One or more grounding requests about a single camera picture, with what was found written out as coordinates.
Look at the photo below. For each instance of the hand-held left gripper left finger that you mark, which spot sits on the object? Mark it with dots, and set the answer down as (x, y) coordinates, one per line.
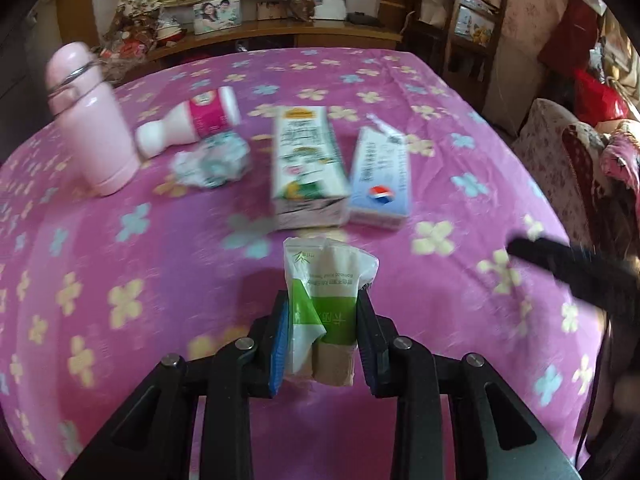
(280, 350)

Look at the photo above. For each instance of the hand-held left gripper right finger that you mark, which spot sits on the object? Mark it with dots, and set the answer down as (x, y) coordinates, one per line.
(367, 340)

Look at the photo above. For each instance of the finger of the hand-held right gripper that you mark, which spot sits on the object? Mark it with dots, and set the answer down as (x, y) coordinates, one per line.
(560, 260)

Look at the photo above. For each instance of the green white tissue packet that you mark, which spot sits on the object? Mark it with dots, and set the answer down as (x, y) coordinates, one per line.
(330, 310)

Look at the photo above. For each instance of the floral armchair cover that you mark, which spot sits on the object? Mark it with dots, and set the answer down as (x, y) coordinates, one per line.
(550, 160)

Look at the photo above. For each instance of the blue white cardboard box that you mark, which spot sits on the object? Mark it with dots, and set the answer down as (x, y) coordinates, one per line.
(380, 180)

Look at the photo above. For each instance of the red plastic bag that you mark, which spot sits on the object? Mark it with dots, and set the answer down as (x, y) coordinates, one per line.
(597, 97)

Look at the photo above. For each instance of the white milk carton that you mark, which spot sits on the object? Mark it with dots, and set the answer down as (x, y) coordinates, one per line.
(305, 160)

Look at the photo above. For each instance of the crumpled white green wrapper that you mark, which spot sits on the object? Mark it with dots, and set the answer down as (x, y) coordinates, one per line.
(210, 160)

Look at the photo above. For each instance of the red paper bag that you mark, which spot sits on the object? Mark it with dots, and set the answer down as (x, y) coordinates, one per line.
(570, 40)

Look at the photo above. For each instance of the dark wooden chair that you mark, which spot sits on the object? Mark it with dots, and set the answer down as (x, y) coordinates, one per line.
(492, 35)

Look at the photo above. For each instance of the white bottle magenta label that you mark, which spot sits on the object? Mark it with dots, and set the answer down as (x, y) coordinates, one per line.
(200, 115)

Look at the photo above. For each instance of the printed box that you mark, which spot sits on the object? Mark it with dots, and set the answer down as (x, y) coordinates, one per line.
(475, 20)

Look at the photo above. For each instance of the pink floral curtain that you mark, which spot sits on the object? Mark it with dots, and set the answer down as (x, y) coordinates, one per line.
(525, 0)

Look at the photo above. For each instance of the pink thermos bottle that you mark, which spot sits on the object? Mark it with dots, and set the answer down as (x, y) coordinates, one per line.
(100, 135)

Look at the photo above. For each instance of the white plastic bag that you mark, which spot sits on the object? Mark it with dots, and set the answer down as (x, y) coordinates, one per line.
(435, 7)

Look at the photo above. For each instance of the wooden cabinet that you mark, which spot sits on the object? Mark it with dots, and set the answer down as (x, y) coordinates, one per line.
(280, 35)

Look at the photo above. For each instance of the red white bowl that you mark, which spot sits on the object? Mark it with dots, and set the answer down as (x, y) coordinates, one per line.
(170, 32)

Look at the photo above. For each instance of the small framed photo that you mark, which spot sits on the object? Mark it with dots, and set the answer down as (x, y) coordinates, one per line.
(268, 11)

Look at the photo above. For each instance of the white wedding photo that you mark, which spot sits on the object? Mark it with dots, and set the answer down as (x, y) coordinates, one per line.
(330, 2)

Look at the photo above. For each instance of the framed couple photo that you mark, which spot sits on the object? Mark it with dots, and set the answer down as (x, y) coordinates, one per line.
(217, 16)

